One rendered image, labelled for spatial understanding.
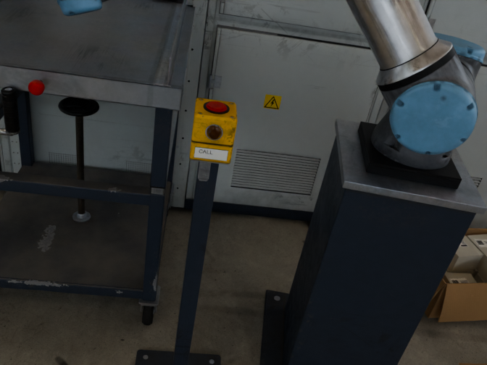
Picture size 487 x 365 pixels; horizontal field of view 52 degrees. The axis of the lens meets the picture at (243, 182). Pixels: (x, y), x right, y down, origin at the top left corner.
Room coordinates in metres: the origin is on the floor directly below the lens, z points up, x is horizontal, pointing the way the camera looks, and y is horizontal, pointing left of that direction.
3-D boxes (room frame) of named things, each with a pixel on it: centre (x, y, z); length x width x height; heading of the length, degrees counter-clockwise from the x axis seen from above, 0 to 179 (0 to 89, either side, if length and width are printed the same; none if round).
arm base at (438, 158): (1.11, -0.38, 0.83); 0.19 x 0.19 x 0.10
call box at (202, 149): (0.87, 0.08, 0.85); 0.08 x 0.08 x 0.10; 8
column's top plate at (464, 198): (1.11, -0.37, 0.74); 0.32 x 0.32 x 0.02; 0
